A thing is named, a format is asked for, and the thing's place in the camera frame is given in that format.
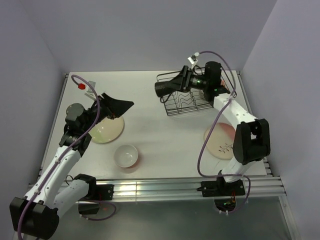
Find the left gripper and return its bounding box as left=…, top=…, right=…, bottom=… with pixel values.
left=82, top=93, right=134, bottom=133

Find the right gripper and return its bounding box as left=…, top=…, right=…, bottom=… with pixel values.
left=164, top=65, right=210, bottom=93

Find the green and cream plate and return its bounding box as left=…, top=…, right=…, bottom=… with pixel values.
left=89, top=116, right=125, bottom=144

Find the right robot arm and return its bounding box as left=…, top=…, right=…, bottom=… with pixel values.
left=154, top=61, right=271, bottom=195

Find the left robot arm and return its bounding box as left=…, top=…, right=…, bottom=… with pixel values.
left=9, top=93, right=134, bottom=240

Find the white bowl orange outside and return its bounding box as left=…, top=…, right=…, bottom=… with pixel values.
left=113, top=144, right=139, bottom=168

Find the pink and cream plate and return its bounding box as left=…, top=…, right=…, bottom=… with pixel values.
left=205, top=122, right=236, bottom=160

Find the black wire dish rack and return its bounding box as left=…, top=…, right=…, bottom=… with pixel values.
left=163, top=69, right=237, bottom=117

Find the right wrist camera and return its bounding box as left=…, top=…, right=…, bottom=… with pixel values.
left=187, top=52, right=200, bottom=70

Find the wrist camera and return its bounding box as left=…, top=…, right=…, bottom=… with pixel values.
left=78, top=81, right=96, bottom=101
left=187, top=52, right=200, bottom=70

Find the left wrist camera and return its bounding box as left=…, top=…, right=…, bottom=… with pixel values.
left=78, top=81, right=96, bottom=101

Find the aluminium frame rail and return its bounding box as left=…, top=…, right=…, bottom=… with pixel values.
left=23, top=178, right=287, bottom=205

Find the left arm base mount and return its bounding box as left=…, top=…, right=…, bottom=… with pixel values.
left=78, top=184, right=114, bottom=215

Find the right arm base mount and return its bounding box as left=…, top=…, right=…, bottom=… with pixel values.
left=196, top=177, right=246, bottom=212

